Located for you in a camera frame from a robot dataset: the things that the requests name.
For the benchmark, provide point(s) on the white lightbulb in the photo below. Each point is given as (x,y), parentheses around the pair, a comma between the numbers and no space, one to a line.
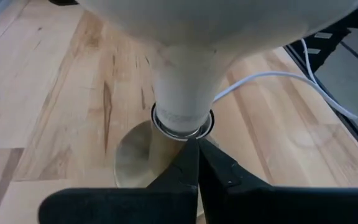
(204,46)

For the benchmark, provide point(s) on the brass lamp socket base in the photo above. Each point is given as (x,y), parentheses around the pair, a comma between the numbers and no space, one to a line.
(135,155)

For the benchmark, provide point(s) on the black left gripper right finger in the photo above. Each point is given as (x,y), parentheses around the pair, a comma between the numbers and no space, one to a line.
(259,202)

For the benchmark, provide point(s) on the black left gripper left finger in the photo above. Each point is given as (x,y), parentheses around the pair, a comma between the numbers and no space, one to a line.
(154,199)

